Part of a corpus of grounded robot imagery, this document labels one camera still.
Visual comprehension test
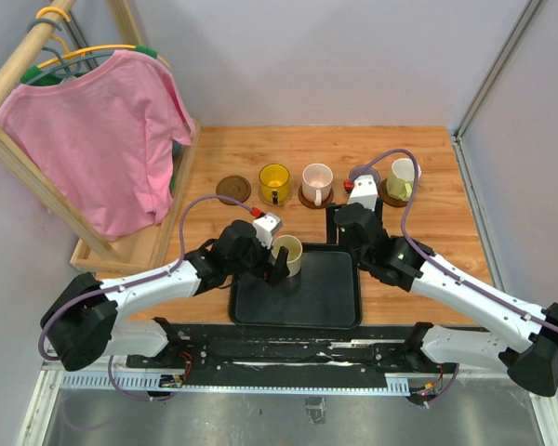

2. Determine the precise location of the brown wooden coaster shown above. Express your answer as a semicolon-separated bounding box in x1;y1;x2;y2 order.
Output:
216;175;252;205
379;179;414;208
298;186;334;209

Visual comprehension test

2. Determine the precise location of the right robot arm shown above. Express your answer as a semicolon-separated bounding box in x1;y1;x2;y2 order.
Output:
332;203;558;397

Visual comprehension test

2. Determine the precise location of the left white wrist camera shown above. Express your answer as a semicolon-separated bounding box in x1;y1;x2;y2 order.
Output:
252;213;283;249

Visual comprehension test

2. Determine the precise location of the pale green octagonal mug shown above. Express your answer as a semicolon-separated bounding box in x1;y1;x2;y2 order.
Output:
386;158;421;203

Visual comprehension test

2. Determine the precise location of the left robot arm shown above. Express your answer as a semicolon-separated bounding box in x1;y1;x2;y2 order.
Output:
40;214;288;372

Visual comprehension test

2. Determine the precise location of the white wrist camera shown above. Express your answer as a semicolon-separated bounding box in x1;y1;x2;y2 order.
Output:
252;213;283;249
347;175;379;211

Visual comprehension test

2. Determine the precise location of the white slotted cable duct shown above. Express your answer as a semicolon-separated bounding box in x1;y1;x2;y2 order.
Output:
59;371;410;395

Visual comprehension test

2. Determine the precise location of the woven rattan coaster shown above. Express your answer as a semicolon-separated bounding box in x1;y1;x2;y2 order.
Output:
258;184;293;206

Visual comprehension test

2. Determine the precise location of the purple mug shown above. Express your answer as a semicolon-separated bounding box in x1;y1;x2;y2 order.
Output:
349;165;380;185

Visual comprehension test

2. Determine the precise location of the pink mug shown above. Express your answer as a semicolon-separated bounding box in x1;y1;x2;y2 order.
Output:
301;163;334;205

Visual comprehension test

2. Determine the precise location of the wooden clothes rack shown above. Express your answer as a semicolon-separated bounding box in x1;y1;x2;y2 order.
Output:
0;0;201;275

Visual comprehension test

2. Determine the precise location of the black plastic tray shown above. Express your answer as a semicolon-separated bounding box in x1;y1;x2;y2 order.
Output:
229;243;362;330

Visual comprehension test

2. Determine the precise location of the green clothes hanger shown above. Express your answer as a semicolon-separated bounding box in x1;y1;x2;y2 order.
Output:
20;44;170;85

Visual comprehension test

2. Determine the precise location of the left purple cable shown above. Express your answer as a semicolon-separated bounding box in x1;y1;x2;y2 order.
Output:
37;194;262;403

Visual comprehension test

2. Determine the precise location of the yellow clothes hanger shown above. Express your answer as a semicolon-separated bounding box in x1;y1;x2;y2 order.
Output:
38;1;171;68

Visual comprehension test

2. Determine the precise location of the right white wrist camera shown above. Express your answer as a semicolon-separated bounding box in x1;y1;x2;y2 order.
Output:
347;175;379;211

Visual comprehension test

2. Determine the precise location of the cream yellow mug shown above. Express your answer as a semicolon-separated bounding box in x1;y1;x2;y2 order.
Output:
272;234;303;278

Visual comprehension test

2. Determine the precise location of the yellow glass mug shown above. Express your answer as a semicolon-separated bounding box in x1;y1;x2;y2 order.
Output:
259;164;291;186

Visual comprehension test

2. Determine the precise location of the aluminium corner post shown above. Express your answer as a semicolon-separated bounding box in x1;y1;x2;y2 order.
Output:
454;0;547;138

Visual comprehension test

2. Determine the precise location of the pink t-shirt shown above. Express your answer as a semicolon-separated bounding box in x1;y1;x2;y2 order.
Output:
0;50;195;241

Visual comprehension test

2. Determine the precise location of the grey clothes hanger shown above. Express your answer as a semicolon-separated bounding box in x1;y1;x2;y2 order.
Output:
20;34;114;85

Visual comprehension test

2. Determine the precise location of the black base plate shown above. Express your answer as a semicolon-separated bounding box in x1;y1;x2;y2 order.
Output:
126;324;455;384

